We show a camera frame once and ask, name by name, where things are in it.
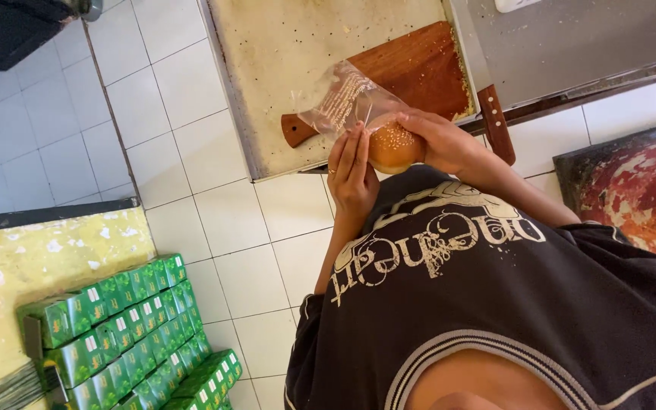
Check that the person's left fingers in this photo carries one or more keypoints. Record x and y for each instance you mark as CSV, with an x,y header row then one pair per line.
x,y
351,148

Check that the person's right fingers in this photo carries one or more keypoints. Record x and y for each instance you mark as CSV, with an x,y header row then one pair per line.
x,y
416,122

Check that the stack of green cartons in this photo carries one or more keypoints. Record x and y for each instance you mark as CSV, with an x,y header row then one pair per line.
x,y
134,336

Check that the clear printed plastic bag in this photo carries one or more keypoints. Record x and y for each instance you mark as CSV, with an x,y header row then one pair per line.
x,y
348,102

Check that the black bulky object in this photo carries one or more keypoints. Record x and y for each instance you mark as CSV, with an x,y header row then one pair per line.
x,y
9,31

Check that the red mottled slab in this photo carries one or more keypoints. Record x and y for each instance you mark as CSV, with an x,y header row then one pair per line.
x,y
641,193

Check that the worn metal baking tray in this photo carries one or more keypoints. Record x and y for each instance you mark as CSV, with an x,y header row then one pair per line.
x,y
282,62

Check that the dark grey printed t-shirt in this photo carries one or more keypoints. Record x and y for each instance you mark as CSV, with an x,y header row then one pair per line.
x,y
504,302

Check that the person's right hand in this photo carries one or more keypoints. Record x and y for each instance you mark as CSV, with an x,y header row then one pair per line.
x,y
447,145

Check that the person's left hand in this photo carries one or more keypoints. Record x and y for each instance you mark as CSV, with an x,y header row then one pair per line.
x,y
353,188

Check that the pile of flat grey cartons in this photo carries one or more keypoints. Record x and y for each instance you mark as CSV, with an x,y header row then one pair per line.
x,y
3,393

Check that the wooden cutting board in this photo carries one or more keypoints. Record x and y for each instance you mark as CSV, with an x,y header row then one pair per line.
x,y
419,68

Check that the white plastic object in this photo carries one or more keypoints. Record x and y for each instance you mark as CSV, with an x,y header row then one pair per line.
x,y
515,4

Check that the sesame seed bun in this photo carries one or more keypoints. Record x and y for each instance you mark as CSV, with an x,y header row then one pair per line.
x,y
392,151

